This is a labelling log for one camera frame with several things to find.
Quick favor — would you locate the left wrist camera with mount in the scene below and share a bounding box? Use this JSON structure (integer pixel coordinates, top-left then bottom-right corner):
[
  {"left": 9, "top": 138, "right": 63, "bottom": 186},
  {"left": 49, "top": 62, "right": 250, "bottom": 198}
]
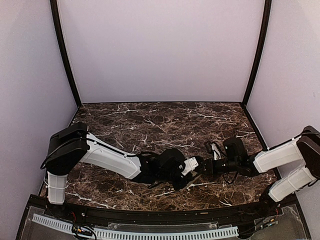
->
[{"left": 178, "top": 156, "right": 204, "bottom": 177}]

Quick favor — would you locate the black frame post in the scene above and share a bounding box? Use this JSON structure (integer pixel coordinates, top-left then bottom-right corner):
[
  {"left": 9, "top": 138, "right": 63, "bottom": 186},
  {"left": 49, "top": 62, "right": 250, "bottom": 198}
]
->
[
  {"left": 49, "top": 0, "right": 82, "bottom": 108},
  {"left": 241, "top": 0, "right": 272, "bottom": 109}
]

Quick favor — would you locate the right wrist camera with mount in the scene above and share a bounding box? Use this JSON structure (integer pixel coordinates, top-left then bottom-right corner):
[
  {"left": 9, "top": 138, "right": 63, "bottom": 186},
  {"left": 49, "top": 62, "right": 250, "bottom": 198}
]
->
[{"left": 204, "top": 140, "right": 224, "bottom": 161}]

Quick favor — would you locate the right black frame post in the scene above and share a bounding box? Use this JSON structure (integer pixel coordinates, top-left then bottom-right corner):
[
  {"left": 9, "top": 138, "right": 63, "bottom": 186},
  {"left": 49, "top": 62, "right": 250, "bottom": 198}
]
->
[{"left": 241, "top": 0, "right": 272, "bottom": 109}]

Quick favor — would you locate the left black frame post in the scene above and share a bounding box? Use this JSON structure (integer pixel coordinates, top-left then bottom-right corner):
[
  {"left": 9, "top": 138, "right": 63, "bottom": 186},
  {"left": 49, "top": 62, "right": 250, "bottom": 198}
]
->
[{"left": 49, "top": 0, "right": 82, "bottom": 108}]

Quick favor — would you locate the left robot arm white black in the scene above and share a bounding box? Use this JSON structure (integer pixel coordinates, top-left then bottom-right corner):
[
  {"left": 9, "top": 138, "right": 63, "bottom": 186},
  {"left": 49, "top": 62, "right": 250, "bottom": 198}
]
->
[{"left": 40, "top": 122, "right": 199, "bottom": 218}]

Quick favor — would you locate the black front rail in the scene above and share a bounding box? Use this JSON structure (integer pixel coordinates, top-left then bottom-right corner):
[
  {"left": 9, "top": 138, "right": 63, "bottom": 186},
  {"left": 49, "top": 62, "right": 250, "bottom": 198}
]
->
[{"left": 27, "top": 194, "right": 298, "bottom": 228}]

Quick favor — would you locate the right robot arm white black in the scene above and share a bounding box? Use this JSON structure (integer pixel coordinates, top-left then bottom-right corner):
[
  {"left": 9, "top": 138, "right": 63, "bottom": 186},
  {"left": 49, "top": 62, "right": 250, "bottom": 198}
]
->
[{"left": 203, "top": 125, "right": 320, "bottom": 217}]

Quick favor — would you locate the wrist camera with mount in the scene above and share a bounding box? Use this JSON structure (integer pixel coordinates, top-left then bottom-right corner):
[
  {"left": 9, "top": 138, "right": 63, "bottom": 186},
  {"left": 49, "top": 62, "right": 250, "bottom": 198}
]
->
[
  {"left": 204, "top": 140, "right": 224, "bottom": 161},
  {"left": 178, "top": 156, "right": 204, "bottom": 177}
]

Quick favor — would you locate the grey remote control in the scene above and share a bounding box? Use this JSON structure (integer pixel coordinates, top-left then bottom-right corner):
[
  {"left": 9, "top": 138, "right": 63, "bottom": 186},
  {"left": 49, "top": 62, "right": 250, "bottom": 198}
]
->
[{"left": 182, "top": 174, "right": 202, "bottom": 191}]

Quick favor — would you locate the white slotted cable duct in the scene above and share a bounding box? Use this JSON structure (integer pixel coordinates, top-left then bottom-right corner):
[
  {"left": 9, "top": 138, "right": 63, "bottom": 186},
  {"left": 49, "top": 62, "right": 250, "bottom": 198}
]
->
[{"left": 32, "top": 214, "right": 239, "bottom": 240}]

